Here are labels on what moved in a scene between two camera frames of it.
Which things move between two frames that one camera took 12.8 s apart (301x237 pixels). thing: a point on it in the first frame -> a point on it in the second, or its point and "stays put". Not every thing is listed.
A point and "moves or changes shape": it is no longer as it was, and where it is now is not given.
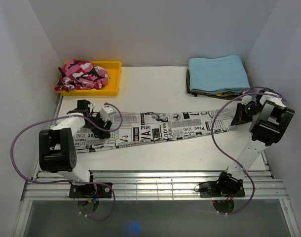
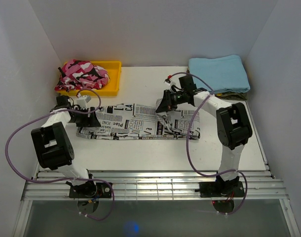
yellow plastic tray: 113,68 stays put
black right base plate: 208,189 stays put
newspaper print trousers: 133,128 moves or changes shape
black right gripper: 240,117 -> 167,103
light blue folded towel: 218,74 stays put
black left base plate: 90,190 stays put
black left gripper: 101,134 -> 90,122
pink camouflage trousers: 77,74 stays put
